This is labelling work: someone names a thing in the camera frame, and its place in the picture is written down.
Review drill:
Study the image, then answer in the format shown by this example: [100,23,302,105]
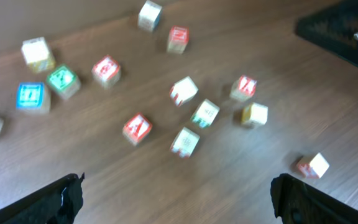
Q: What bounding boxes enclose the red M letter block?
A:
[167,26,190,54]

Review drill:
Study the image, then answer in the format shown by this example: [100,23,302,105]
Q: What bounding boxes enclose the red edged plain block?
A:
[170,76,198,106]

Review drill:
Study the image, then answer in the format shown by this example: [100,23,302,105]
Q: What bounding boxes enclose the blue letter block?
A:
[16,82,51,114]

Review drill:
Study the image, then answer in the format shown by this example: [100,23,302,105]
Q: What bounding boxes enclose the blue white corner block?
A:
[137,1,162,32]

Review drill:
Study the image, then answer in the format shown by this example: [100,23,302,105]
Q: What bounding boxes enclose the green edged plain block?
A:
[191,99,220,129]

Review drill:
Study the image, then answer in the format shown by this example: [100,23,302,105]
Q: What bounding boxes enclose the green F letter block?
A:
[46,64,81,100]

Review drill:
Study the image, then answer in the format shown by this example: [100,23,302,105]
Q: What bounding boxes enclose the yellow letter block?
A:
[21,37,56,73]

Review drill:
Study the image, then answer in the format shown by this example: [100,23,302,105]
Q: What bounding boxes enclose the red Y letter block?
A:
[230,75,257,102]

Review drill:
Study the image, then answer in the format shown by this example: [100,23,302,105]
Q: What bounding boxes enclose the red A letter block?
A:
[122,113,152,146]

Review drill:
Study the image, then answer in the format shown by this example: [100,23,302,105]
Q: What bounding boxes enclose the red 6 number block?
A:
[91,55,121,88]

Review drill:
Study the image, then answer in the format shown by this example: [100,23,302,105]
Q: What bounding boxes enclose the plain red trimmed block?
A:
[170,127,200,158]

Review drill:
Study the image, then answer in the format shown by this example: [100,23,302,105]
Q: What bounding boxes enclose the plain B letter block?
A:
[241,103,269,128]

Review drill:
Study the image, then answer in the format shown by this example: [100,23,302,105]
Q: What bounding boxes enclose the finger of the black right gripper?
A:
[295,0,358,67]

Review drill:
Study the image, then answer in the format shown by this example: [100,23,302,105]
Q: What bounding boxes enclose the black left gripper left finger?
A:
[0,174,85,224]

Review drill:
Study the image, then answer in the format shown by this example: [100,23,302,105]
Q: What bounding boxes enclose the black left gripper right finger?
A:
[270,173,358,224]

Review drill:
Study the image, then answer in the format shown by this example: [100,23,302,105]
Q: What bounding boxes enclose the plain wooden picture block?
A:
[296,152,330,179]

